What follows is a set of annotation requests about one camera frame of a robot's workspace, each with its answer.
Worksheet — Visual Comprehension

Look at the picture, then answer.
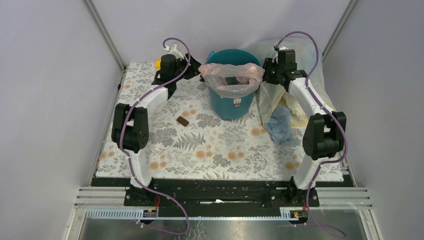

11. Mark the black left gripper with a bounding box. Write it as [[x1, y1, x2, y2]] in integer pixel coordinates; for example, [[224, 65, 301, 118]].
[[171, 52, 206, 82]]

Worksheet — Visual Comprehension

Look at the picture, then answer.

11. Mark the pink plastic trash bag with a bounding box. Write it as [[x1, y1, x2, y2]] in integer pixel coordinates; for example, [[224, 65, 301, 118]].
[[198, 63, 265, 99]]

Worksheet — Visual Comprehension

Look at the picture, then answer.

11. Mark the teal plastic trash bin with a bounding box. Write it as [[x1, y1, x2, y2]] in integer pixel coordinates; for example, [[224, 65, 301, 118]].
[[206, 49, 261, 120]]

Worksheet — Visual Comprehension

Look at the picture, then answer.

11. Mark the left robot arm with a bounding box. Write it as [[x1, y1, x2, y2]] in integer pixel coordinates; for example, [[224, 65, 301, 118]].
[[111, 53, 201, 206]]

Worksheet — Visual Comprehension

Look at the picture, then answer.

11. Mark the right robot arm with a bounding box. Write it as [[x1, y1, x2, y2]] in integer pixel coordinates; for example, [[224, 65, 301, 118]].
[[263, 47, 347, 206]]

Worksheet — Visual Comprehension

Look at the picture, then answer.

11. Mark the blue plastic trash bag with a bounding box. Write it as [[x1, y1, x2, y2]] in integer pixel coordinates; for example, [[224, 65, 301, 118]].
[[264, 105, 299, 147]]

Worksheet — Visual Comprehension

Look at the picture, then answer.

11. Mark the large translucent bag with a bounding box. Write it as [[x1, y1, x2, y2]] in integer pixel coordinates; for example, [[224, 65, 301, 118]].
[[243, 36, 335, 127]]

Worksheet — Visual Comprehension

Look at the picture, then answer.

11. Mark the dark brown wooden block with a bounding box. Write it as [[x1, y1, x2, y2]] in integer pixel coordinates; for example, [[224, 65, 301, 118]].
[[176, 116, 189, 127]]

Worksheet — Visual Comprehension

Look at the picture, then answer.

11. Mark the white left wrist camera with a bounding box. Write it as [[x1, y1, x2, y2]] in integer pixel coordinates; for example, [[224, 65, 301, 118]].
[[164, 43, 185, 60]]

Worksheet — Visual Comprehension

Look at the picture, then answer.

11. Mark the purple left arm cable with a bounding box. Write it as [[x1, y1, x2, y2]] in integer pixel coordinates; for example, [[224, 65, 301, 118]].
[[118, 37, 192, 236]]

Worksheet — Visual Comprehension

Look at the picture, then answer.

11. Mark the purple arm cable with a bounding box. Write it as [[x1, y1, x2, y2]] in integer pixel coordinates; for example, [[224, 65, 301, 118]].
[[274, 31, 349, 240], [118, 37, 192, 236]]

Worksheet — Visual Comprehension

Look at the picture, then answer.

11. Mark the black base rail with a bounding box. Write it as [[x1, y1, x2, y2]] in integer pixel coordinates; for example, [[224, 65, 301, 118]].
[[88, 177, 354, 220]]

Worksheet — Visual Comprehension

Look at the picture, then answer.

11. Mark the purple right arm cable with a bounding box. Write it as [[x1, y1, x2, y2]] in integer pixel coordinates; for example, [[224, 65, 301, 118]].
[[274, 31, 349, 240]]

